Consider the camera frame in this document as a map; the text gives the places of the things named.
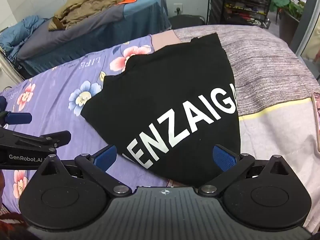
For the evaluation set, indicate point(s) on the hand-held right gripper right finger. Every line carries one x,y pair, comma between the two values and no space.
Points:
224,158

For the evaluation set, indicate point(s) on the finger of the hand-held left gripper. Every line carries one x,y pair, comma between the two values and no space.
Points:
18,118
56,138

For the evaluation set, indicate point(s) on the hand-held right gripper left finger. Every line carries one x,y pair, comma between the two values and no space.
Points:
106,158

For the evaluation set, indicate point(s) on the black printed t-shirt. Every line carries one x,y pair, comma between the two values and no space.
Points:
165,100

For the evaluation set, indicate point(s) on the lavender shirt with flower print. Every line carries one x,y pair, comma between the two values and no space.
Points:
57,100

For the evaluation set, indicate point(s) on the blue duvet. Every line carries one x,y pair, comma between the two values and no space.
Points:
17,33

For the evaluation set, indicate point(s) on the grey pink striped blanket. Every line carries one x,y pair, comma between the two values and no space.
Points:
270,85

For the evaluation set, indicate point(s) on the bed with blue sheets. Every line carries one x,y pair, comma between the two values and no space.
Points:
100,36

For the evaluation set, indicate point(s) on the khaki jacket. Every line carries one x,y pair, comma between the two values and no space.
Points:
87,7

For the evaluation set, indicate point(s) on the black bin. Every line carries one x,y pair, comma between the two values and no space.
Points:
186,21

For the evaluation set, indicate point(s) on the dark plant pot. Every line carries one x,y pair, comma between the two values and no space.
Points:
287,27

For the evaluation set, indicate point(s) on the black metal shelf rack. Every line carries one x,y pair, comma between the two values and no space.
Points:
240,2

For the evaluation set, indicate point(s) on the glass door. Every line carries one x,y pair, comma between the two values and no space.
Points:
308,25

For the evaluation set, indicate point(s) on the green leafy plant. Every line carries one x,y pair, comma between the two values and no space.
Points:
287,3

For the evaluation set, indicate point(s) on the white wall socket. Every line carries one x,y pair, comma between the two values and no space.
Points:
178,8

